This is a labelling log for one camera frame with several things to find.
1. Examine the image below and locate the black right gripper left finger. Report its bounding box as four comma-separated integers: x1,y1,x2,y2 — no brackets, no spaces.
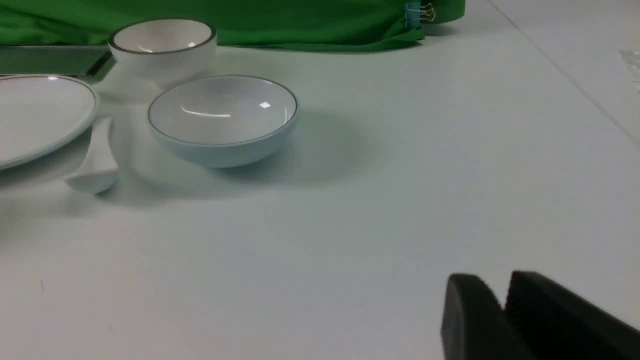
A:
440,273,534,360

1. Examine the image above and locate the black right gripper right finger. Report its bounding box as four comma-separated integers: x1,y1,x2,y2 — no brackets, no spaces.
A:
503,270,640,360

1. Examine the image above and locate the light blue shallow bowl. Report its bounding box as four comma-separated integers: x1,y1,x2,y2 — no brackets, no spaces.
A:
146,75,301,169

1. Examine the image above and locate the blue binder clip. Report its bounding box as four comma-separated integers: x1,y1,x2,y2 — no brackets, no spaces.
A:
404,0,436,30

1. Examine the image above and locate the green backdrop cloth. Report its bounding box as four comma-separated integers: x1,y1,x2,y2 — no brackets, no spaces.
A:
0,0,466,53

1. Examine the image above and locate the white ceramic spoon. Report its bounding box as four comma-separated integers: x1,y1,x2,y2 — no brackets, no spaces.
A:
64,116,119,195

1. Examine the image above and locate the white bowl dark rim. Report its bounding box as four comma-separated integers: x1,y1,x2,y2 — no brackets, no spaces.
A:
107,18,218,84

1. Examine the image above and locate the dark metal tray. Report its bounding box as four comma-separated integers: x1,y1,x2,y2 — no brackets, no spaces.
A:
0,45,115,84

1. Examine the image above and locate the light blue plate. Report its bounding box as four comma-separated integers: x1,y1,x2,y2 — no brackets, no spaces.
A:
0,74,101,170

